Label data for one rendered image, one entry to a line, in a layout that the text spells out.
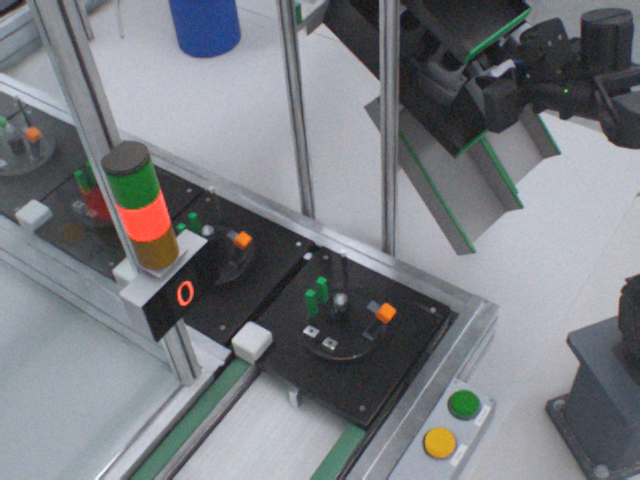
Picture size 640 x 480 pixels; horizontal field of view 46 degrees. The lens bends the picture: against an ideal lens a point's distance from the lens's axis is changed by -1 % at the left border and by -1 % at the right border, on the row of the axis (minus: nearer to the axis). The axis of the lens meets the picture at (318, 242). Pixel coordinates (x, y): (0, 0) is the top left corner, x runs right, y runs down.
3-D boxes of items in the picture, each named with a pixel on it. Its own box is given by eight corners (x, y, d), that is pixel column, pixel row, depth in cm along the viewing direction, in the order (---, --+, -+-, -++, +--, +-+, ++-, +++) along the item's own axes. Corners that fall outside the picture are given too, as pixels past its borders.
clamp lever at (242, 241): (245, 260, 123) (253, 237, 116) (237, 268, 122) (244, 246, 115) (227, 246, 123) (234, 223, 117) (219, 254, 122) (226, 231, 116)
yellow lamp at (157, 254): (188, 248, 90) (179, 220, 86) (159, 276, 87) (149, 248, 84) (157, 232, 92) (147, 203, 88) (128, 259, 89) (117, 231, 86)
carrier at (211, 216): (316, 249, 129) (310, 197, 120) (226, 350, 117) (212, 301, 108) (208, 196, 140) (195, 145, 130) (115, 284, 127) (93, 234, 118)
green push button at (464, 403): (483, 404, 108) (484, 397, 106) (469, 426, 106) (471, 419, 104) (457, 391, 110) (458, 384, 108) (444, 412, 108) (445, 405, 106)
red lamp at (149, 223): (179, 219, 86) (170, 188, 82) (149, 248, 83) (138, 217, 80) (147, 203, 88) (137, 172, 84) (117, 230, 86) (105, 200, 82)
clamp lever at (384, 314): (380, 330, 112) (397, 310, 106) (373, 339, 111) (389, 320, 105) (361, 315, 113) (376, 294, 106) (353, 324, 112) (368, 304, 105)
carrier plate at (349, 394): (450, 314, 119) (451, 306, 117) (367, 433, 107) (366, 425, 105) (323, 252, 129) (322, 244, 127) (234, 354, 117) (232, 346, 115)
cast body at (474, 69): (508, 110, 109) (538, 90, 103) (488, 123, 107) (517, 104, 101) (477, 61, 109) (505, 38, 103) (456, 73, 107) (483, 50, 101)
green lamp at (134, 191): (170, 188, 82) (160, 154, 79) (138, 217, 80) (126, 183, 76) (136, 171, 84) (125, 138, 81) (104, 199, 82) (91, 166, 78)
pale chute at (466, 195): (506, 211, 127) (524, 207, 123) (457, 256, 122) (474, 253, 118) (418, 66, 122) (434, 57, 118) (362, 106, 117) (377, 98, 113)
